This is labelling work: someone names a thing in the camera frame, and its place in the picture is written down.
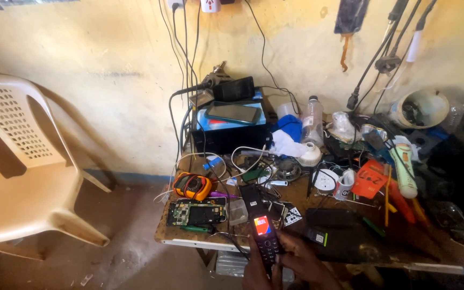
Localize person's left hand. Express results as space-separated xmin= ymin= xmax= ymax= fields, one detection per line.
xmin=242 ymin=235 xmax=276 ymax=290

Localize person's right hand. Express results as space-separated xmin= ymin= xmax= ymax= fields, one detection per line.
xmin=275 ymin=231 xmax=343 ymax=290

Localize black keypad phone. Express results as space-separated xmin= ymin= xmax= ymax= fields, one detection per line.
xmin=252 ymin=213 xmax=284 ymax=267

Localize black battery green label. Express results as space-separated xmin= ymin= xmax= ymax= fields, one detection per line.
xmin=304 ymin=227 xmax=329 ymax=247

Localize white printed sticker scraps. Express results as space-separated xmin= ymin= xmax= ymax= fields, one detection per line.
xmin=284 ymin=206 xmax=303 ymax=227

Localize black flat case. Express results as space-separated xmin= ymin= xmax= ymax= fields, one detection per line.
xmin=305 ymin=208 xmax=362 ymax=230

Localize grey metal case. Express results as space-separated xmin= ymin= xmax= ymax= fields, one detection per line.
xmin=215 ymin=250 xmax=295 ymax=283

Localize black phone back cover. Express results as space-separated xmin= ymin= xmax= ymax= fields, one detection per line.
xmin=239 ymin=184 xmax=263 ymax=219

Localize small clear plastic box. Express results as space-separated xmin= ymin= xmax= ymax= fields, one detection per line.
xmin=227 ymin=198 xmax=249 ymax=226

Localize white round disc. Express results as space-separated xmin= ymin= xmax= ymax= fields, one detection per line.
xmin=312 ymin=169 xmax=340 ymax=192

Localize round metal speaker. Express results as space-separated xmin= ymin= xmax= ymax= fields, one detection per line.
xmin=275 ymin=158 xmax=302 ymax=182

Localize white printed cup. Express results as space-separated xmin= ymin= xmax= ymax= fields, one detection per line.
xmin=333 ymin=169 xmax=356 ymax=201

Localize green screwdriver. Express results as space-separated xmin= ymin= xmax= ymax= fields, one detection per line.
xmin=180 ymin=224 xmax=216 ymax=234

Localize white bulb housing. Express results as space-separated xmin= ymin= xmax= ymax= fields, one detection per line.
xmin=297 ymin=142 xmax=322 ymax=167

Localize opened phone circuit board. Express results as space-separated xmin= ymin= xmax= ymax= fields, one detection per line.
xmin=166 ymin=197 xmax=228 ymax=226

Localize white cloth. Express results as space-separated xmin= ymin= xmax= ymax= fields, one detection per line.
xmin=270 ymin=129 xmax=307 ymax=158

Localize orange card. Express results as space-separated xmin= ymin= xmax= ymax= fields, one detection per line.
xmin=351 ymin=159 xmax=390 ymax=200

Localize yellow stick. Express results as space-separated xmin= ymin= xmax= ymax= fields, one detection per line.
xmin=384 ymin=164 xmax=392 ymax=227

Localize orange yellow multimeter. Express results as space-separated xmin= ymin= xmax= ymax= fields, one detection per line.
xmin=172 ymin=172 xmax=213 ymax=201

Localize black power supply box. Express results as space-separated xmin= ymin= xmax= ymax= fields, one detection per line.
xmin=191 ymin=124 xmax=273 ymax=156

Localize blue plastic bag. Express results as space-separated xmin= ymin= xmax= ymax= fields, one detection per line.
xmin=274 ymin=114 xmax=303 ymax=142

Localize clear plastic bottle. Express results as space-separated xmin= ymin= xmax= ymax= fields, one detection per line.
xmin=301 ymin=95 xmax=324 ymax=146

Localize clear crumpled plastic bag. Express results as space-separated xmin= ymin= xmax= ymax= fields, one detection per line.
xmin=328 ymin=111 xmax=358 ymax=142

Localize clear plastic cup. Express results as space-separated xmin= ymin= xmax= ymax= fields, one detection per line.
xmin=276 ymin=102 xmax=302 ymax=120

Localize cream green flashlight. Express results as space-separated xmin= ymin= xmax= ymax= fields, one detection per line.
xmin=389 ymin=135 xmax=419 ymax=199

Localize dark teal smartphone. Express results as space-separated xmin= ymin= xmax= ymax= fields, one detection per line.
xmin=204 ymin=101 xmax=262 ymax=126

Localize black smartphone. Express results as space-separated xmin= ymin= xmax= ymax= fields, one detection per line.
xmin=213 ymin=77 xmax=256 ymax=102

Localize grey electric drill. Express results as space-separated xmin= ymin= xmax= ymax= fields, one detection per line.
xmin=199 ymin=61 xmax=233 ymax=88

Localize white plastic bucket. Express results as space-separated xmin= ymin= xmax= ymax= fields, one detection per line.
xmin=389 ymin=88 xmax=450 ymax=130

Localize orange flex ribbon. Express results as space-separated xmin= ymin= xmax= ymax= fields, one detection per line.
xmin=339 ymin=34 xmax=352 ymax=73

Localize dark phone screen part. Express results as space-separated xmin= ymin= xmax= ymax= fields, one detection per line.
xmin=334 ymin=0 xmax=370 ymax=35

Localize cream plastic chair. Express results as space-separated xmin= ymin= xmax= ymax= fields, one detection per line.
xmin=0 ymin=74 xmax=113 ymax=278

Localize white cable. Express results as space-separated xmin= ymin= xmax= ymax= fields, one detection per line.
xmin=153 ymin=146 xmax=273 ymax=203

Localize orange tool handle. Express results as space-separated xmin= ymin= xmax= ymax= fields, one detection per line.
xmin=386 ymin=179 xmax=416 ymax=224

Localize bundle of black hanging cables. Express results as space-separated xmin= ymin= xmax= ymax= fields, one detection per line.
xmin=158 ymin=0 xmax=302 ymax=174

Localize thick black power cords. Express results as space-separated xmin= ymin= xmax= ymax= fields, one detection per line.
xmin=346 ymin=0 xmax=439 ymax=114

